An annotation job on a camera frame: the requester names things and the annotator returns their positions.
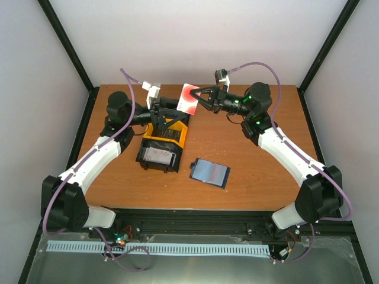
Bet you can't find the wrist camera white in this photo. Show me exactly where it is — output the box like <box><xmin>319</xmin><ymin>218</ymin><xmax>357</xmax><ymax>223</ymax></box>
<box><xmin>142</xmin><ymin>81</ymin><xmax>160</xmax><ymax>109</ymax></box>
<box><xmin>214</xmin><ymin>69</ymin><xmax>230</xmax><ymax>92</ymax></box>

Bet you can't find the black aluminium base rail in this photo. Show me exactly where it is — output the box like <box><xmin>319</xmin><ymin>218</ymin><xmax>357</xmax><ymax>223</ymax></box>
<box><xmin>38</xmin><ymin>208</ymin><xmax>355</xmax><ymax>246</ymax></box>

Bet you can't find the black frame post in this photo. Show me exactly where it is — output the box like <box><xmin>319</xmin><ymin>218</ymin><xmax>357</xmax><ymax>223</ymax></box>
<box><xmin>298</xmin><ymin>0</ymin><xmax>361</xmax><ymax>91</ymax></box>
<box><xmin>37</xmin><ymin>0</ymin><xmax>95</xmax><ymax>93</ymax></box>

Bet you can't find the black frame post right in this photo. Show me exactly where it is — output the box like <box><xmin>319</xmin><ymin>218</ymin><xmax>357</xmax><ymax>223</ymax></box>
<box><xmin>298</xmin><ymin>0</ymin><xmax>361</xmax><ymax>91</ymax></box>

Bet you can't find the blue leather card holder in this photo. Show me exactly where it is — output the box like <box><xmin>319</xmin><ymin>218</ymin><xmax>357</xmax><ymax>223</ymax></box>
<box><xmin>189</xmin><ymin>158</ymin><xmax>230</xmax><ymax>189</ymax></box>

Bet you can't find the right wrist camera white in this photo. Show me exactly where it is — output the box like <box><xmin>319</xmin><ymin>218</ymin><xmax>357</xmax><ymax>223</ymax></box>
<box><xmin>214</xmin><ymin>69</ymin><xmax>230</xmax><ymax>92</ymax></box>

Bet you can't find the yellow bin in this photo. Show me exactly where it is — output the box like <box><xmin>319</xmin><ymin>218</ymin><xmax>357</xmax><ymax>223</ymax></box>
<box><xmin>143</xmin><ymin>121</ymin><xmax>188</xmax><ymax>149</ymax></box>

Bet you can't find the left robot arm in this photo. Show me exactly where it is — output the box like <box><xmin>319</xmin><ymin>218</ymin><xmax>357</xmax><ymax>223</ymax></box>
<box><xmin>41</xmin><ymin>91</ymin><xmax>189</xmax><ymax>238</ymax></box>

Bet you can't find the dark cards stack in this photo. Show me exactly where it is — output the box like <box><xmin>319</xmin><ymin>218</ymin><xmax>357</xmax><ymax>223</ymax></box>
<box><xmin>158</xmin><ymin>129</ymin><xmax>181</xmax><ymax>141</ymax></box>

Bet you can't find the light blue cable duct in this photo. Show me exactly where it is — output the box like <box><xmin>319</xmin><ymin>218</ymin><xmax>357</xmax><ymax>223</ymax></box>
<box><xmin>46</xmin><ymin>240</ymin><xmax>270</xmax><ymax>258</ymax></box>

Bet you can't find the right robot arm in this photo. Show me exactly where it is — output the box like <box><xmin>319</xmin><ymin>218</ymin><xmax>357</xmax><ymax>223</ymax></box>
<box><xmin>190</xmin><ymin>82</ymin><xmax>343</xmax><ymax>230</ymax></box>

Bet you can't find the white red cards stack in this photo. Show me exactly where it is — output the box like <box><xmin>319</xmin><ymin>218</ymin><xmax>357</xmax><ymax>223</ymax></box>
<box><xmin>143</xmin><ymin>147</ymin><xmax>176</xmax><ymax>165</ymax></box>

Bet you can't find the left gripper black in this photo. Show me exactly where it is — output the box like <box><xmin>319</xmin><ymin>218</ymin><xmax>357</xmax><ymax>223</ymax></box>
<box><xmin>126</xmin><ymin>96</ymin><xmax>185</xmax><ymax>131</ymax></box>

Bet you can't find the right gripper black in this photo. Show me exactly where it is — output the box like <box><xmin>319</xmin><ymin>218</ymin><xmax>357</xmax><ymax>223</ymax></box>
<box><xmin>188</xmin><ymin>85</ymin><xmax>251</xmax><ymax>118</ymax></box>

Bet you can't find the black frame post left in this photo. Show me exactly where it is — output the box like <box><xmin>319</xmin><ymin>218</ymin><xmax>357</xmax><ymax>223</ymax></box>
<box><xmin>37</xmin><ymin>0</ymin><xmax>95</xmax><ymax>93</ymax></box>

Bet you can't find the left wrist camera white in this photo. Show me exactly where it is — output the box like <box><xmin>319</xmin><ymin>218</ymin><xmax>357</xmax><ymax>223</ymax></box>
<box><xmin>142</xmin><ymin>81</ymin><xmax>160</xmax><ymax>109</ymax></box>

